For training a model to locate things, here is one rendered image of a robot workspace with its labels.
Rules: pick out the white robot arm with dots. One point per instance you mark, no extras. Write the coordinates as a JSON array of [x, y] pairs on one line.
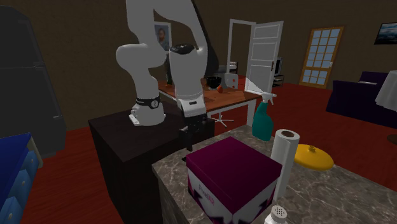
[[186, 77]]

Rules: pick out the white paper towel roll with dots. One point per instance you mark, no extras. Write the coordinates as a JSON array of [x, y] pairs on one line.
[[282, 155]]

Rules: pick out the teal spray bottle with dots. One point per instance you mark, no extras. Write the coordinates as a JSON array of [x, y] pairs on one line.
[[262, 122]]

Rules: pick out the dark purple sofa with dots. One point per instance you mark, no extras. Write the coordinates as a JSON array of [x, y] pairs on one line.
[[353, 99]]

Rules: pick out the wooden glazed door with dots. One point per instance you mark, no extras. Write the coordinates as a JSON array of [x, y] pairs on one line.
[[321, 57]]

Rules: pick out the television on black stand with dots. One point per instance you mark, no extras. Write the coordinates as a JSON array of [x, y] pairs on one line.
[[278, 71]]

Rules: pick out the white panel door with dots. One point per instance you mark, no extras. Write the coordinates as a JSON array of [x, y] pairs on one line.
[[262, 59]]

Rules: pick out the dark tall cabinet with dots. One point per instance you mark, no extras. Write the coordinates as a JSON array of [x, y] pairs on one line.
[[24, 93]]

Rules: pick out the yellow round lid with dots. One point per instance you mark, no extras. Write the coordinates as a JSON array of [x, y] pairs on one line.
[[313, 158]]

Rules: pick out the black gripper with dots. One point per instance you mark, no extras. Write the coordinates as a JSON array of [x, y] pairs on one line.
[[196, 123]]

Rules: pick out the black bowl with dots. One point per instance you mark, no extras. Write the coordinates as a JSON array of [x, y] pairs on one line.
[[214, 82]]

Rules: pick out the blue chest of drawers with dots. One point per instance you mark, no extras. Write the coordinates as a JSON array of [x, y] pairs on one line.
[[17, 173]]

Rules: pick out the red apple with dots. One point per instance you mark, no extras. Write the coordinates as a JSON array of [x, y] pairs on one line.
[[220, 89]]

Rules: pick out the white shaker bottle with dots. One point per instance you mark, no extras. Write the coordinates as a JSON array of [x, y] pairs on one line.
[[277, 217]]

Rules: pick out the office chair with white base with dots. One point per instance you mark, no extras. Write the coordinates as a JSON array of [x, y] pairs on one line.
[[222, 119]]

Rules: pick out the purple and white box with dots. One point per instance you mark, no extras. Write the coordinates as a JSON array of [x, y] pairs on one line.
[[232, 167]]

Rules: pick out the dark robot stand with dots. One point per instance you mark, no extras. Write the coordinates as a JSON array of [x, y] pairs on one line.
[[130, 155]]

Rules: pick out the white box with red dots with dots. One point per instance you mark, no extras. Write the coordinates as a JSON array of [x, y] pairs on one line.
[[231, 81]]

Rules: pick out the framed portrait picture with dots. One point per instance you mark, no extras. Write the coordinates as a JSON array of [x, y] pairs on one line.
[[162, 37]]

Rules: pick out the wooden table with white legs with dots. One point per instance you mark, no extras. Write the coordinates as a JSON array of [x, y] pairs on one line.
[[229, 96]]

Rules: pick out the white draped cloth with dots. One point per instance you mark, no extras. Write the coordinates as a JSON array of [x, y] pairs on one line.
[[388, 93]]

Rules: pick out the dark framed wall picture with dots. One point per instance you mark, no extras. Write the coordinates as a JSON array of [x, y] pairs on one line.
[[387, 33]]

